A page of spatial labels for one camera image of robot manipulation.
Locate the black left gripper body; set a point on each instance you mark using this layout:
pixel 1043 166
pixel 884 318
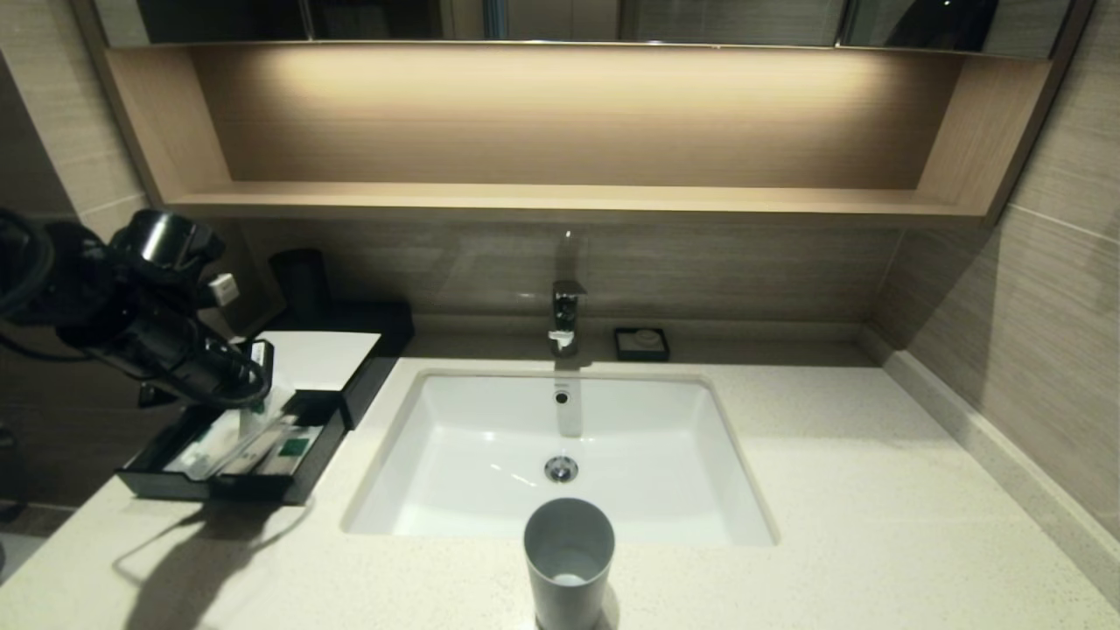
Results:
pixel 219 372

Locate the square white sachet green label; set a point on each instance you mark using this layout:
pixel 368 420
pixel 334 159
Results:
pixel 262 420

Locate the black box drawer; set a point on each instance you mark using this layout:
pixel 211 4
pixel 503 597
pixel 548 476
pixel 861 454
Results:
pixel 262 492

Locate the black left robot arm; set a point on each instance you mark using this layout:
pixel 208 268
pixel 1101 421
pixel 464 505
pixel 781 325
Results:
pixel 105 297

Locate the black tray box white lid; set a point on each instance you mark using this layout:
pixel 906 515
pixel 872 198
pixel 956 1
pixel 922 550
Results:
pixel 315 359

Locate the white paper sachet packet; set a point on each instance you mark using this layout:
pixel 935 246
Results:
pixel 249 451
pixel 278 442

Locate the small white packet green label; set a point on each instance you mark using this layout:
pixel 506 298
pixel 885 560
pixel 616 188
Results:
pixel 296 451

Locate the black cylindrical cup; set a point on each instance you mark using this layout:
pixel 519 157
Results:
pixel 300 280

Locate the white ceramic sink basin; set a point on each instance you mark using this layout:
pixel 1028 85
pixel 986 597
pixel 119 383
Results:
pixel 472 472

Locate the chrome sink faucet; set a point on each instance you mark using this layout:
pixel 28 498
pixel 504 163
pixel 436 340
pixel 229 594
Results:
pixel 566 315

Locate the chrome sink drain stopper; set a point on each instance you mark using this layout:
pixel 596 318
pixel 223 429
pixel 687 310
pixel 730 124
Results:
pixel 561 469

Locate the grey tumbler cup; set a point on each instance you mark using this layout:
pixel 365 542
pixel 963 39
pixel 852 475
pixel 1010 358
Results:
pixel 569 542

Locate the black soap dish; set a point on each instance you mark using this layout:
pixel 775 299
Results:
pixel 623 350

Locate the beige soap bar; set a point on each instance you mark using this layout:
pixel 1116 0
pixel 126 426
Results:
pixel 647 337

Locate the mirror cabinet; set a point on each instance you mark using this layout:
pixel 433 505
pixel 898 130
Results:
pixel 700 22

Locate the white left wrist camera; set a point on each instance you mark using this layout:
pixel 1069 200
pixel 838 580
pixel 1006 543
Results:
pixel 224 289

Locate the wooden wall shelf niche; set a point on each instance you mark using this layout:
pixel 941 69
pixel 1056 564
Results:
pixel 560 201

